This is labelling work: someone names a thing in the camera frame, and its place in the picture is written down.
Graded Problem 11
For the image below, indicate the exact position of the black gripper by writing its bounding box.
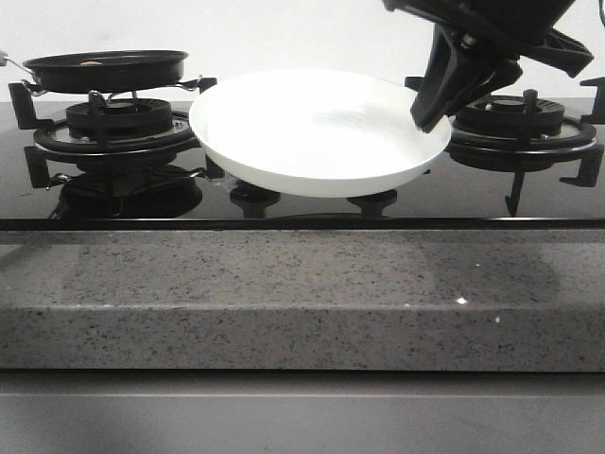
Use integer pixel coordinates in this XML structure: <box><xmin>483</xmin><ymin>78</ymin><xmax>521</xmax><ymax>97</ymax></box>
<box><xmin>383</xmin><ymin>0</ymin><xmax>594</xmax><ymax>132</ymax></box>

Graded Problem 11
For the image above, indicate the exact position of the white ceramic plate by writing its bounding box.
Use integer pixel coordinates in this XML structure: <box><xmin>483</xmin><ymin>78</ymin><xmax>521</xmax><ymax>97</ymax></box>
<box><xmin>189</xmin><ymin>69</ymin><xmax>452</xmax><ymax>198</ymax></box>

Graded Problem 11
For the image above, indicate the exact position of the black frying pan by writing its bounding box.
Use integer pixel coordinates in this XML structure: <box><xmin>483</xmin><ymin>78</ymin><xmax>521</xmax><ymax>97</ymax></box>
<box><xmin>23</xmin><ymin>50</ymin><xmax>188</xmax><ymax>94</ymax></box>

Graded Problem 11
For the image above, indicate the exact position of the right black gas burner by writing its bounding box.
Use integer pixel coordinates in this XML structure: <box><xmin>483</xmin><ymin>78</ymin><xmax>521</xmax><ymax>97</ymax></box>
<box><xmin>454</xmin><ymin>95</ymin><xmax>564</xmax><ymax>137</ymax></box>

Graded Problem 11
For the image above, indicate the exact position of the black gas burner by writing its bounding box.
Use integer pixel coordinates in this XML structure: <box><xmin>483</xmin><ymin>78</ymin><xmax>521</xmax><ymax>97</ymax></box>
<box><xmin>66</xmin><ymin>98</ymin><xmax>172</xmax><ymax>139</ymax></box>
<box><xmin>454</xmin><ymin>95</ymin><xmax>564</xmax><ymax>137</ymax></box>

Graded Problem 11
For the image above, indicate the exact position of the right black pan support grate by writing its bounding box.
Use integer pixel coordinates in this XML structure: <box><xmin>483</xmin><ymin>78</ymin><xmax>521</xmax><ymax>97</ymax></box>
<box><xmin>423</xmin><ymin>89</ymin><xmax>603</xmax><ymax>190</ymax></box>

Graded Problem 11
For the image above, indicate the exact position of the black pan support grate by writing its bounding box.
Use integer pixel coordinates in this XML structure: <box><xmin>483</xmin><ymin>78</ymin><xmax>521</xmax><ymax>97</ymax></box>
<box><xmin>423</xmin><ymin>89</ymin><xmax>603</xmax><ymax>190</ymax></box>
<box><xmin>9</xmin><ymin>80</ymin><xmax>225</xmax><ymax>195</ymax></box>

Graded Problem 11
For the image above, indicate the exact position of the left black gas burner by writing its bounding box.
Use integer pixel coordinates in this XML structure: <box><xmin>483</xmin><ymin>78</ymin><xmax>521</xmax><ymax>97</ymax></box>
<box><xmin>66</xmin><ymin>98</ymin><xmax>172</xmax><ymax>139</ymax></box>

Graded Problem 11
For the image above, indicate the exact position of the left black pan support grate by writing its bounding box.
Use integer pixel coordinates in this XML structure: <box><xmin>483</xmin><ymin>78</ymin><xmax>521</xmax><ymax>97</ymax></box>
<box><xmin>9</xmin><ymin>80</ymin><xmax>225</xmax><ymax>195</ymax></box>

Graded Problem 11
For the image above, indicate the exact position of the black glass gas cooktop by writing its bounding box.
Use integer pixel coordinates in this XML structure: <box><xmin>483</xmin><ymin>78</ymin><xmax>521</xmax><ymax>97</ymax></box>
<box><xmin>1</xmin><ymin>103</ymin><xmax>604</xmax><ymax>232</ymax></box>

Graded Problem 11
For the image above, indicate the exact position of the wire pan reducer ring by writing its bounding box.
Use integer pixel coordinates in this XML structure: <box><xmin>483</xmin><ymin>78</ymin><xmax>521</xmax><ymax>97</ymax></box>
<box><xmin>21</xmin><ymin>75</ymin><xmax>205</xmax><ymax>106</ymax></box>

